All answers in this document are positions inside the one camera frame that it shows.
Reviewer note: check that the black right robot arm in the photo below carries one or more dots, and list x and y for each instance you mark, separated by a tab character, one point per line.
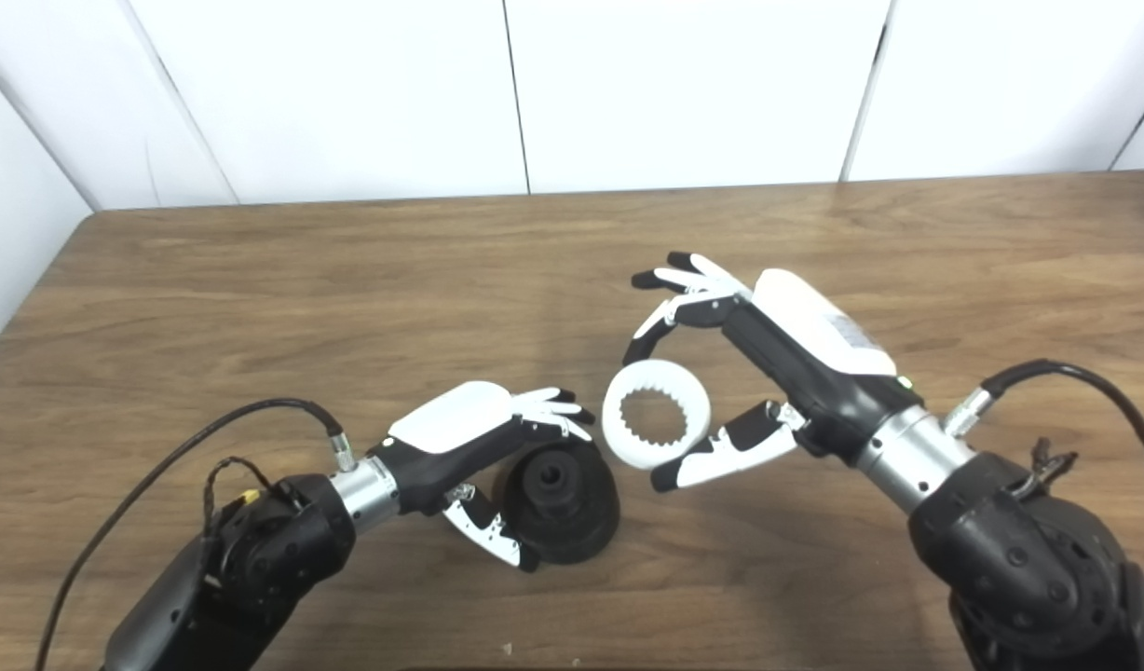
1019	559

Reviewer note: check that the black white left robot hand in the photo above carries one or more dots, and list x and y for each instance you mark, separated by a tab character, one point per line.
451	424

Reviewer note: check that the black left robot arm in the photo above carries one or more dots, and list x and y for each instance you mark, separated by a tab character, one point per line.
265	550

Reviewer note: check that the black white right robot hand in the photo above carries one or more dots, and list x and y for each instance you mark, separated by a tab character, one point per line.
814	345

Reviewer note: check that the round black part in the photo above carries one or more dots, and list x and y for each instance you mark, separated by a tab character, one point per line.
563	524

